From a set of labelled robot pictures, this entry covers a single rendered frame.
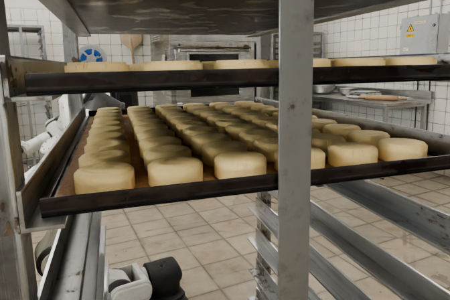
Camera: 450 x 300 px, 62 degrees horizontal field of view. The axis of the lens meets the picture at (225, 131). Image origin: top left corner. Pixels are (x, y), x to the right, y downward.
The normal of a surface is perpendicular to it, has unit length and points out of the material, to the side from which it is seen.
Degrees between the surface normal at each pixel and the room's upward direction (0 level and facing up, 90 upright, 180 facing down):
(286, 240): 90
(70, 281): 0
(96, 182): 90
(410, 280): 90
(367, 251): 90
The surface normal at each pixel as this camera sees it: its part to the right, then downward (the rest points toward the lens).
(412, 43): -0.91, 0.09
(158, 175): -0.50, 0.16
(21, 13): 0.42, 0.14
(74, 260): -0.02, -0.99
